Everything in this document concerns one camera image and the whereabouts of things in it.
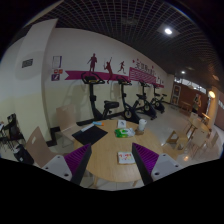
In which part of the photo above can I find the white paper roll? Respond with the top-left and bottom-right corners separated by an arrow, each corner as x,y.
138,119 -> 147,131

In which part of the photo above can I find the black exercise bike farthest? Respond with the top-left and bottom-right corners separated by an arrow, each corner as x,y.
151,84 -> 166,113

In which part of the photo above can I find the black exercise bike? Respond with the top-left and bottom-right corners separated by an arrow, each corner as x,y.
76,72 -> 125,127
151,84 -> 166,113
136,80 -> 157,120
115,75 -> 142,125

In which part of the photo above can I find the beige chair front left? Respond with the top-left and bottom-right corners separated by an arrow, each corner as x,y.
26,127 -> 58,167

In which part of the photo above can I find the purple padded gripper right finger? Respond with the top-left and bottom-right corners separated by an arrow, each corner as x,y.
132,143 -> 182,185

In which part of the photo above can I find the green wet wipes pack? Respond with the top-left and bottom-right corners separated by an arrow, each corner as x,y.
115,128 -> 135,138

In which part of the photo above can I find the white framed wall poster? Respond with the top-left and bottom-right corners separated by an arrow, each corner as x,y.
52,56 -> 62,68

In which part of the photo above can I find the beige chair behind table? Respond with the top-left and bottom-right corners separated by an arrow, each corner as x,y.
56,104 -> 80,147

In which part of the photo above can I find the blue white tube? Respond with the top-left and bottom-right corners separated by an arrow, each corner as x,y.
81,121 -> 104,132

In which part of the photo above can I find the beige chair right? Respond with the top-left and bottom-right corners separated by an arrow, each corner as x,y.
188,129 -> 218,158

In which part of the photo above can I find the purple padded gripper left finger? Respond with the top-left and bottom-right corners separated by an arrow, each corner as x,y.
42,144 -> 92,185

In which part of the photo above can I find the black exercise bike nearest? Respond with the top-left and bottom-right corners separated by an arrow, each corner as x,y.
76,72 -> 125,127

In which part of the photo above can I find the round wooden table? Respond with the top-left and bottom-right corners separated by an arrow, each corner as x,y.
86,120 -> 163,186

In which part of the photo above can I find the wooden table right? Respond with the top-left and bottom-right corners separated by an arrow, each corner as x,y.
186,117 -> 212,141

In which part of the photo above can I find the black chair far left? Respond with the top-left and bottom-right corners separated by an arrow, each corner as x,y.
0,113 -> 24,150

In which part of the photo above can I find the round ceiling light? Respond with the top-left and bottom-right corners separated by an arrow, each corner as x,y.
164,28 -> 173,35

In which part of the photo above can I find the grey wall sign plate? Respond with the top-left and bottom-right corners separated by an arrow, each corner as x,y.
22,59 -> 33,68

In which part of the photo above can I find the white booklet on table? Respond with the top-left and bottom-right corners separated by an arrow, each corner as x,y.
117,120 -> 126,128

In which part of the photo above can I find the black mat on table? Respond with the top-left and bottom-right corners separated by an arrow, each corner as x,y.
73,126 -> 108,145

